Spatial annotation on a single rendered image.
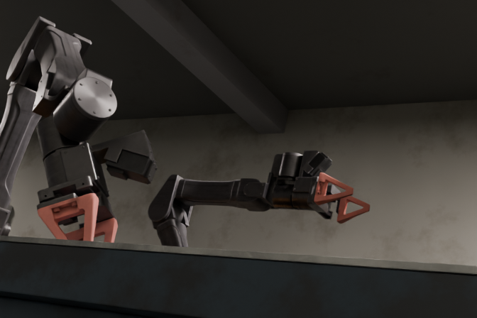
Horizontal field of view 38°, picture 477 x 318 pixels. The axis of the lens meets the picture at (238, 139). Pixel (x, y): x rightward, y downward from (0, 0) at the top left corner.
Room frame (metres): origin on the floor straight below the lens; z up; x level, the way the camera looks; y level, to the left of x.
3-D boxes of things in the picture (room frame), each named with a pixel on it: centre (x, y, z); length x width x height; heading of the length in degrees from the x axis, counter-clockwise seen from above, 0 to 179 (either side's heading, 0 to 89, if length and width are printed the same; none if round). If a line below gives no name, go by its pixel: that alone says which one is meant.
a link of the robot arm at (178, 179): (1.61, 0.03, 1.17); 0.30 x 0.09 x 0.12; 55
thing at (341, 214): (1.45, -0.27, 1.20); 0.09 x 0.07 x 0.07; 55
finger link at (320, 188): (1.39, -0.23, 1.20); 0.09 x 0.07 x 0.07; 55
